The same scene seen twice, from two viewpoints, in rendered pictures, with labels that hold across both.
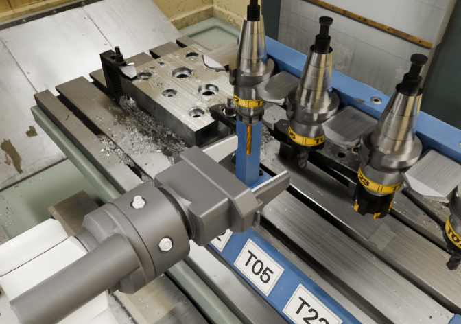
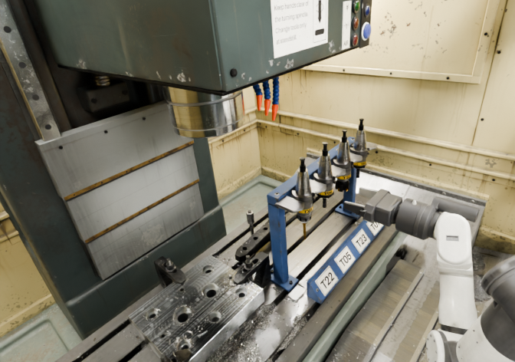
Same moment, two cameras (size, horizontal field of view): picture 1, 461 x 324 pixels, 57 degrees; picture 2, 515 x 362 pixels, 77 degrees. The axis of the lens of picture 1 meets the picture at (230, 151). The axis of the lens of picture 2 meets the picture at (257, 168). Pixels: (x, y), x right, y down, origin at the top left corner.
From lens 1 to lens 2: 1.00 m
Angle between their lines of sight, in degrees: 74
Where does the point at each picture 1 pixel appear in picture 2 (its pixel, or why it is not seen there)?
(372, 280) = (328, 231)
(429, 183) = (357, 157)
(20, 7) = not seen: outside the picture
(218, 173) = (378, 195)
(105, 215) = (426, 208)
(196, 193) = (391, 199)
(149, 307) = (360, 349)
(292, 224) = (306, 257)
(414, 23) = (186, 178)
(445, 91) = (206, 194)
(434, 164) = not seen: hidden behind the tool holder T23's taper
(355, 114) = not seen: hidden behind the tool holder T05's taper
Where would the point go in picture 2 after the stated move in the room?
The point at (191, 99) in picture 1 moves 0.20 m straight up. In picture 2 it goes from (224, 298) to (212, 242)
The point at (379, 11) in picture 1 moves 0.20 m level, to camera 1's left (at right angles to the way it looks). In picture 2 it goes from (167, 189) to (158, 222)
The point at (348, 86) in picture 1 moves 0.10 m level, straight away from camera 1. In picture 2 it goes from (312, 167) to (280, 167)
